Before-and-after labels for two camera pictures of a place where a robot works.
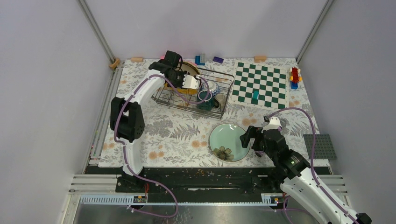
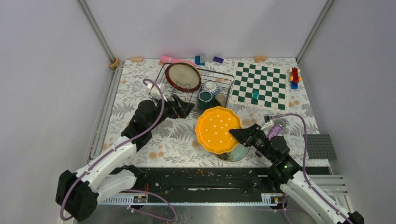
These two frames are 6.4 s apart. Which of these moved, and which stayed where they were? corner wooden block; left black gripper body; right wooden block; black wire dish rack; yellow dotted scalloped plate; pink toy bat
Moved: yellow dotted scalloped plate; left black gripper body
Stayed: corner wooden block; black wire dish rack; pink toy bat; right wooden block
